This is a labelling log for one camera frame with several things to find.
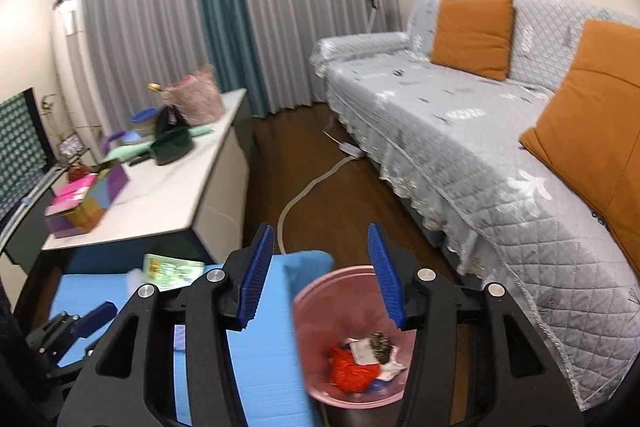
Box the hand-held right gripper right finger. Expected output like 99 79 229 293
367 223 586 427

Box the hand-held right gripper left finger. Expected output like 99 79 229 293
56 223 275 427

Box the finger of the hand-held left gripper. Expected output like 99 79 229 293
69 301 119 340
27 313 82 354

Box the pink waste bin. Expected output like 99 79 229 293
292 264 418 408

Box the white printed wrapper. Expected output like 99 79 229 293
347 339 408 383

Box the green snack packet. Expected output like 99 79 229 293
142 253 206 293

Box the red foam fruit net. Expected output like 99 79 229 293
330 343 383 394

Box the white-topped coffee table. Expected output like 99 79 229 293
40 88 256 273

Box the colourful gift box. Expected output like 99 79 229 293
44 159 132 240

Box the pink folder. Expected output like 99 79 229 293
45 174 98 218

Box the white plastic rod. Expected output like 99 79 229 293
0 169 63 243

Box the brown teapot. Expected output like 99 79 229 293
67 163 101 182

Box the green round tin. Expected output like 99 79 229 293
150 127 195 166

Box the grey quilted sofa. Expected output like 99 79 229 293
309 0 640 413

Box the mint green cloth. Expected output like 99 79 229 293
106 124 213 160

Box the black television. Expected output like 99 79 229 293
0 87 58 228

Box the green checked cloth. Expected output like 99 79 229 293
0 92 48 223

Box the pink quilted basket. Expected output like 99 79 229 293
162 64 226 128

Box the stack of plastic bowls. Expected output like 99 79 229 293
120 107 161 145

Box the thin-stemmed plant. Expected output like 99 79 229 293
40 94 101 142

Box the orange cushion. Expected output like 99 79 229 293
430 0 516 82
519 19 640 258

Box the white tower air conditioner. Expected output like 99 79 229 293
51 0 108 158

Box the teal curtain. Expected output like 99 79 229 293
190 0 273 118

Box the white power strip cable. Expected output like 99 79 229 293
277 117 366 255

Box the photo frame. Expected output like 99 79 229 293
57 133 85 160

